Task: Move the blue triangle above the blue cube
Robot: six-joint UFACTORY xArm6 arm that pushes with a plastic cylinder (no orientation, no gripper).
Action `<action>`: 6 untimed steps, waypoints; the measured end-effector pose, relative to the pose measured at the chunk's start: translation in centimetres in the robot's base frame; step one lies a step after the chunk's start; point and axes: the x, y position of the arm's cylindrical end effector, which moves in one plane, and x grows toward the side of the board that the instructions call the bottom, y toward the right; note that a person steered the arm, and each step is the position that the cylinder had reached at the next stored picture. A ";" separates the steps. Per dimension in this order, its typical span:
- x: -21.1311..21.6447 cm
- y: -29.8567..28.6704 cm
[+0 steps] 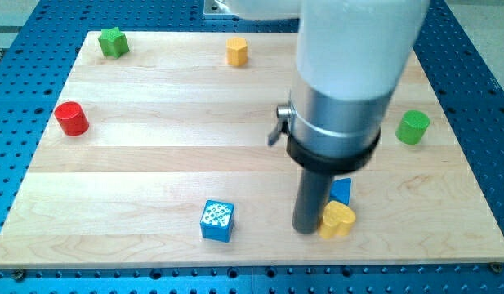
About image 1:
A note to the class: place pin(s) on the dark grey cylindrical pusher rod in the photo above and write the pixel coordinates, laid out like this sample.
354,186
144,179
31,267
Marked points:
312,197

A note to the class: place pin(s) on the blue cube block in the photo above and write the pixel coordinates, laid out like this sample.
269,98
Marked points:
217,221

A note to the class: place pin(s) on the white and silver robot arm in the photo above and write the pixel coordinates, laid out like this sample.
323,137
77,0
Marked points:
350,56

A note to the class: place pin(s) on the red cylinder block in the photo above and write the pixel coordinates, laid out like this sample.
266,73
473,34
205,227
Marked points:
71,118

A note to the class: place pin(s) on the yellow heart block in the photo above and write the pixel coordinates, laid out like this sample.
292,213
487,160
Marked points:
337,220

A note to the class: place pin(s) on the yellow hexagon block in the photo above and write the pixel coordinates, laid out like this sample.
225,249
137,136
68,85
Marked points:
236,51

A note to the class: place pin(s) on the blue perforated metal base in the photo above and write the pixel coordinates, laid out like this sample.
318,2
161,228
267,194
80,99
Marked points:
33,72

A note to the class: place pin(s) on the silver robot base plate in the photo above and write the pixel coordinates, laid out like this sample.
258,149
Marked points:
216,9

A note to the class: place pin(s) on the light wooden board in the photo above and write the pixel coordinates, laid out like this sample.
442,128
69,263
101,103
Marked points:
172,125

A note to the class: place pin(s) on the green star block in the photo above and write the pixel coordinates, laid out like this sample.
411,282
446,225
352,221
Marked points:
113,42

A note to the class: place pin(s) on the green cylinder block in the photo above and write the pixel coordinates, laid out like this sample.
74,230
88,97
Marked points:
412,127

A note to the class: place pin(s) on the blue triangle block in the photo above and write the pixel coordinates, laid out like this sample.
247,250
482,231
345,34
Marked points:
340,191

